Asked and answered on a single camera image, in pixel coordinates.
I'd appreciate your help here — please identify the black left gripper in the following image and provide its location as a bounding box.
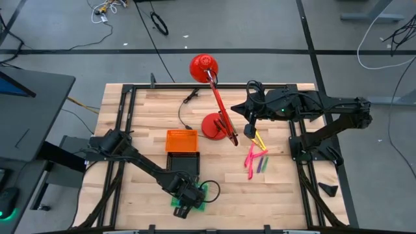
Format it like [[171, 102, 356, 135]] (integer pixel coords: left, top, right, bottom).
[[172, 183, 209, 220]]

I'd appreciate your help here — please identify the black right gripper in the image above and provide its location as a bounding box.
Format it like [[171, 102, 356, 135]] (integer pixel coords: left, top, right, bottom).
[[230, 86, 287, 140]]

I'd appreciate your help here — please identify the green plastic basket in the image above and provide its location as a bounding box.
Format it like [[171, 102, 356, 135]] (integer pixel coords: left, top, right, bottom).
[[170, 181, 210, 213]]

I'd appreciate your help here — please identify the red desk lamp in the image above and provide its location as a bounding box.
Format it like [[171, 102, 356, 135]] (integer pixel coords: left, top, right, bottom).
[[189, 53, 240, 147]]

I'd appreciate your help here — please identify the black plastic basket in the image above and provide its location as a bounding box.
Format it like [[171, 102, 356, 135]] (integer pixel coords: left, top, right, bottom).
[[166, 151, 201, 177]]

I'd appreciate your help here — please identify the orange plastic basket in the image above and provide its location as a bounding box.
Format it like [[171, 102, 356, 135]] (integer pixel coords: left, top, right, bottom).
[[164, 129, 200, 153]]

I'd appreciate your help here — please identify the grey desk foot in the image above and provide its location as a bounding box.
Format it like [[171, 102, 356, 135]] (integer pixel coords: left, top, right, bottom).
[[339, 0, 406, 23], [367, 88, 416, 107]]

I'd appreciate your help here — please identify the black office desk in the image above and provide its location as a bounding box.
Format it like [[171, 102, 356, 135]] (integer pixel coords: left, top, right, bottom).
[[0, 66, 87, 234]]

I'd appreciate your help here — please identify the black computer mouse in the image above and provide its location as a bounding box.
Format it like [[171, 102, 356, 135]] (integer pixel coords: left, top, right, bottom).
[[0, 187, 20, 219]]

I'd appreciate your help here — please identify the computer monitor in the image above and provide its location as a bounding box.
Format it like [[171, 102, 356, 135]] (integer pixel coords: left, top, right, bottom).
[[0, 70, 36, 98]]

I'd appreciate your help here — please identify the black lamp power cable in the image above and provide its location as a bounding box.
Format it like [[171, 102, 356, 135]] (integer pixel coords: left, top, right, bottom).
[[177, 88, 209, 139]]

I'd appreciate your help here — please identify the black aluminium table frame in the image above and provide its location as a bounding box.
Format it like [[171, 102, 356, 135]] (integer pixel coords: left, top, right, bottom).
[[73, 83, 350, 234]]

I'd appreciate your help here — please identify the black cable coil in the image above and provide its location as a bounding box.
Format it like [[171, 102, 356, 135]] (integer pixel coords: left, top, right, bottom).
[[149, 11, 170, 36]]

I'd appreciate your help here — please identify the white floor cable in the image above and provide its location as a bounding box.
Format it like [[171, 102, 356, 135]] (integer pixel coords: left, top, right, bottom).
[[356, 6, 416, 71]]

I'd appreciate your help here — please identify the yellow cable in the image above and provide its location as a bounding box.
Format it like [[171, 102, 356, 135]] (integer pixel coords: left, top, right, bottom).
[[66, 96, 100, 115]]

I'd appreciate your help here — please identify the white cable bundle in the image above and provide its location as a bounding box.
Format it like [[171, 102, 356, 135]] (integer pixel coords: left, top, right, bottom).
[[86, 0, 128, 25]]

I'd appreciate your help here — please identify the black cable bundle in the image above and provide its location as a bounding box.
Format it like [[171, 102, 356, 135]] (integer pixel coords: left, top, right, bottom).
[[382, 14, 416, 57]]

